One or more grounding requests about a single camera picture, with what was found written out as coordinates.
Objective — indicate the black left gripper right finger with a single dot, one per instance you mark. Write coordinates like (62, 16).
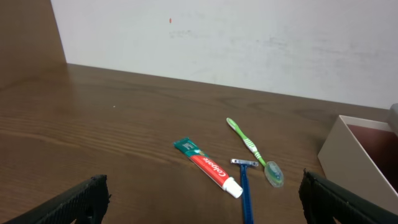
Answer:
(326, 202)

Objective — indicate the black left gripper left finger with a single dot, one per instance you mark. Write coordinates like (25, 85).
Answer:
(86, 202)

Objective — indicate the white box pink interior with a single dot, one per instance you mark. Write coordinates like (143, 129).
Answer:
(360, 155)

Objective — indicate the clear blue soap pump bottle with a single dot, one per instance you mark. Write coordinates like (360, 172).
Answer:
(392, 118)

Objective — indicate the green white toothbrush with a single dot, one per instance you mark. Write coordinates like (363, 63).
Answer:
(271, 169)

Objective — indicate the blue disposable razor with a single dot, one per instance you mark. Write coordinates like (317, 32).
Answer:
(246, 196)

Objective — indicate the Colgate toothpaste tube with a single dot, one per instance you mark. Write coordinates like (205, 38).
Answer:
(209, 167)

